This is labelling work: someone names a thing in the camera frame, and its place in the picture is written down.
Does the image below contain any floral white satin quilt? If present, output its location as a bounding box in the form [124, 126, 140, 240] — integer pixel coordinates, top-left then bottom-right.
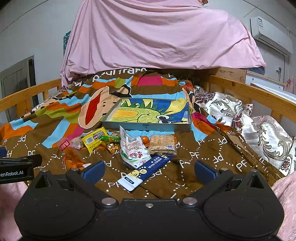
[194, 85, 295, 176]

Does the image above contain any white green snack bag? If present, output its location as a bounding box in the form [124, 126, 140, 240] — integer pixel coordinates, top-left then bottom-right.
[119, 126, 151, 169]

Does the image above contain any yellow snack packet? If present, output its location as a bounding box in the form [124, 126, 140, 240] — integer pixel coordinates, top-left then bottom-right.
[82, 127, 107, 154]

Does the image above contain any grey tray with dinosaur print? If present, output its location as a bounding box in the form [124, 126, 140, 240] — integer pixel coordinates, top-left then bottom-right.
[102, 98, 192, 132]

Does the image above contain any clear biscuit bar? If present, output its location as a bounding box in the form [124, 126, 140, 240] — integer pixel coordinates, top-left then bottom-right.
[58, 137, 85, 151]

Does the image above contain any small orange fruit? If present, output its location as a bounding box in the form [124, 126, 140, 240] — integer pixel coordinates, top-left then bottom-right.
[141, 136, 149, 147]

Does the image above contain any wooden bed rail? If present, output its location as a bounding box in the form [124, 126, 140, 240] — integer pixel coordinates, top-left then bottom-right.
[1, 75, 295, 122]

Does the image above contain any grey door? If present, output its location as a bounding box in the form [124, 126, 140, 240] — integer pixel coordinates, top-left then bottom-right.
[1, 55, 39, 125]

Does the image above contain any colourful monkey blanket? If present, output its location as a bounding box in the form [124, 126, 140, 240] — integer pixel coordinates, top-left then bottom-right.
[1, 68, 290, 200]

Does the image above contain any green sausage stick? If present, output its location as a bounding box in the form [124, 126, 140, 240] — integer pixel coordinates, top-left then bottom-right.
[99, 136, 120, 143]

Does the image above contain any pink bed sheet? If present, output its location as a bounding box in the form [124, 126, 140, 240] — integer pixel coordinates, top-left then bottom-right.
[60, 1, 265, 85]

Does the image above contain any orange chicken leg packet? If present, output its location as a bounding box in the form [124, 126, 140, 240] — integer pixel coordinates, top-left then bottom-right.
[63, 147, 85, 171]

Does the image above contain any gold foil snack packet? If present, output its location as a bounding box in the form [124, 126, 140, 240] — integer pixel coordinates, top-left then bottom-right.
[101, 132, 120, 154]

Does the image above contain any white air conditioner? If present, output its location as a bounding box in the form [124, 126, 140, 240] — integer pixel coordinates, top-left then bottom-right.
[250, 16, 293, 56]

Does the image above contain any clear pack of crackers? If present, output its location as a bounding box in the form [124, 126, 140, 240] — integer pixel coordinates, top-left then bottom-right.
[147, 135, 177, 156]

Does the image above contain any blue white calcium sachet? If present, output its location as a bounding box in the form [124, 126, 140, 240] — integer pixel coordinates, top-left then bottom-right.
[117, 155, 174, 192]

